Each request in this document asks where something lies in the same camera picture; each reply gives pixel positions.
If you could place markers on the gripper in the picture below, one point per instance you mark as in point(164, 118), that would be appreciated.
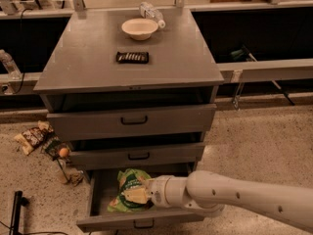
point(157, 191)

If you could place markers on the green rice chip bag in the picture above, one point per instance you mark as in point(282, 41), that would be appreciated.
point(126, 180)

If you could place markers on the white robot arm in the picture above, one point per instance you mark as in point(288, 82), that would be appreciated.
point(206, 193)

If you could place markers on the grey bottom drawer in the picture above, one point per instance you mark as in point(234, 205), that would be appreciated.
point(104, 187)

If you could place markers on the grey drawer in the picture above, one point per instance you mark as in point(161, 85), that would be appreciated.
point(104, 187)
point(137, 156)
point(132, 122)

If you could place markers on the grey middle drawer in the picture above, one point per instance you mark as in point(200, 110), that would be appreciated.
point(137, 156)

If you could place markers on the grey top drawer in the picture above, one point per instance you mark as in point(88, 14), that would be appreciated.
point(132, 122)

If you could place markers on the dark green snack bag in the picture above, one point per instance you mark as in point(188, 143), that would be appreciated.
point(52, 146)

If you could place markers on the grey drawer cabinet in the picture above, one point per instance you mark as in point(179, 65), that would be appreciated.
point(177, 74)

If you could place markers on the brown snack bag on floor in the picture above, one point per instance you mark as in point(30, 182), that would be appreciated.
point(34, 137)

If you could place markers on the plastic bottle on floor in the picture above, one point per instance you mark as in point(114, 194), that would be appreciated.
point(59, 169)

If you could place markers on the orange ball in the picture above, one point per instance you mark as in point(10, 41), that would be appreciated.
point(64, 152)

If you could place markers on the black stand on floor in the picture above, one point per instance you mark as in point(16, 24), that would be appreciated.
point(19, 202)

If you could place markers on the black snack bar packet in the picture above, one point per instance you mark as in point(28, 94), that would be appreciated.
point(132, 57)

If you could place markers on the white paper bowl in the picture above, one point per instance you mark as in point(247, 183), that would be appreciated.
point(139, 29)

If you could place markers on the green black tool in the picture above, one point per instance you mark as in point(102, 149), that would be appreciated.
point(242, 53)

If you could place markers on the clear bottle at left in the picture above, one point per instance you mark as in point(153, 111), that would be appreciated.
point(10, 65)

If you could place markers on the clear plastic water bottle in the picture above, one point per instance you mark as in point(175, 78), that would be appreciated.
point(149, 11)

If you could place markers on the grey metal rail frame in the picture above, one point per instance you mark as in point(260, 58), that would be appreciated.
point(17, 83)

